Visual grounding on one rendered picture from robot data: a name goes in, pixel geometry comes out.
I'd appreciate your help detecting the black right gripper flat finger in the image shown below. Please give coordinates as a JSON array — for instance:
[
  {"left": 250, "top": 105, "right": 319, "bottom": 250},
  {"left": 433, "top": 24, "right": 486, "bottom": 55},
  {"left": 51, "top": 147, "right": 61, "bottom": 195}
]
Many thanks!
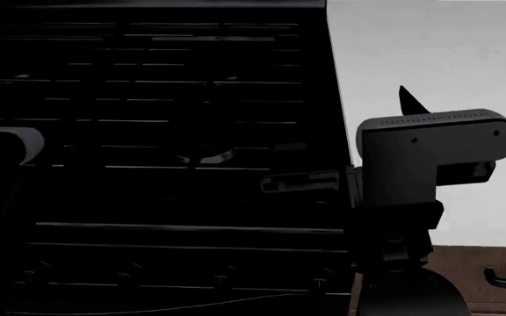
[{"left": 260, "top": 169, "right": 341, "bottom": 195}]

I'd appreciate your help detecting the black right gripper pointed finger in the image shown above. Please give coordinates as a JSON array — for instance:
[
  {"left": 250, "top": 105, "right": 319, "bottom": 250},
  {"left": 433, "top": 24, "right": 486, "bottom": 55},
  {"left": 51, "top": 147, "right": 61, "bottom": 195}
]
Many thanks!
[{"left": 398, "top": 84, "right": 432, "bottom": 117}]

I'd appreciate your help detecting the brown wooden cabinet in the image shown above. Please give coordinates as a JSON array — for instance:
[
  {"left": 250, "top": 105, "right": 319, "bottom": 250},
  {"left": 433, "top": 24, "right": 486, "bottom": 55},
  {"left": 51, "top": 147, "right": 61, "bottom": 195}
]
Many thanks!
[{"left": 348, "top": 244, "right": 506, "bottom": 316}]

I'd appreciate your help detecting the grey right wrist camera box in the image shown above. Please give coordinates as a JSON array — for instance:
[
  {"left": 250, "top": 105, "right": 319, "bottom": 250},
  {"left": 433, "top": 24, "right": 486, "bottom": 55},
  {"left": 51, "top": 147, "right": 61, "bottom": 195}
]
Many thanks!
[{"left": 355, "top": 108, "right": 506, "bottom": 209}]

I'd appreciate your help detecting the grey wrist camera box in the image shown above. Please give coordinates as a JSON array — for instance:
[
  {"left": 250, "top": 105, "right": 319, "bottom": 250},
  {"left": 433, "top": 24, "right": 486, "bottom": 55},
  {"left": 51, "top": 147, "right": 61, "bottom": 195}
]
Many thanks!
[
  {"left": 355, "top": 108, "right": 506, "bottom": 209},
  {"left": 0, "top": 126, "right": 46, "bottom": 167}
]

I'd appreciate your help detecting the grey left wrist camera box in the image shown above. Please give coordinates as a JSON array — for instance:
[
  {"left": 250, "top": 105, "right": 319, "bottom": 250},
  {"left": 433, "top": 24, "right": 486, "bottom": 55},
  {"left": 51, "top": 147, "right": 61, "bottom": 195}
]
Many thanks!
[{"left": 0, "top": 126, "right": 46, "bottom": 167}]

